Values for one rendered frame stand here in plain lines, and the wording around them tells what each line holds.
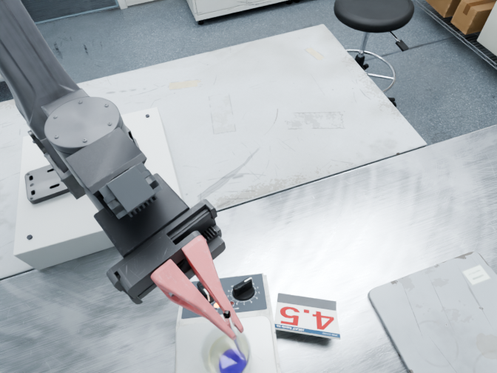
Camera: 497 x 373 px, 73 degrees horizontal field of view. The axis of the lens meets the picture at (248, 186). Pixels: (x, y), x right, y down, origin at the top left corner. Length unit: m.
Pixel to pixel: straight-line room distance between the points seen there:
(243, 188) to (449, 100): 1.91
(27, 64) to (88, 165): 0.15
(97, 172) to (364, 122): 0.62
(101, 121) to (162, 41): 2.52
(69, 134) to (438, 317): 0.53
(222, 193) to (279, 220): 0.12
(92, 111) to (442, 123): 2.08
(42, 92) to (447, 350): 0.58
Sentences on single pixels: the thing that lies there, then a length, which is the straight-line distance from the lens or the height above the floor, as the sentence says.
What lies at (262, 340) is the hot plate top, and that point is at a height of 0.99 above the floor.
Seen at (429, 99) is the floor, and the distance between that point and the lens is 2.36.
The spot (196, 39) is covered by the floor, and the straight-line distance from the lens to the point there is 2.75.
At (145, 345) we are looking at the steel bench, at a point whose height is 0.90.
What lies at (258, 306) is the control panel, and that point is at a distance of 0.48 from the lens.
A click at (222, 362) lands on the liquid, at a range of 0.42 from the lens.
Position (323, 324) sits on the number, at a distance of 0.52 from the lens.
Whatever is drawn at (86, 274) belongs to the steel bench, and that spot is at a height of 0.90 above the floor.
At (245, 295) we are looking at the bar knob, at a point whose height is 0.96.
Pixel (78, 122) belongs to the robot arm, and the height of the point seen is 1.25.
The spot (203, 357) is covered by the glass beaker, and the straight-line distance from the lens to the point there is 0.39.
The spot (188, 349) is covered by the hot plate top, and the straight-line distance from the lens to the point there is 0.46.
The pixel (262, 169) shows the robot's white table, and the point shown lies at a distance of 0.66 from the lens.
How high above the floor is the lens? 1.43
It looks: 56 degrees down
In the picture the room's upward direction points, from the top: 5 degrees counter-clockwise
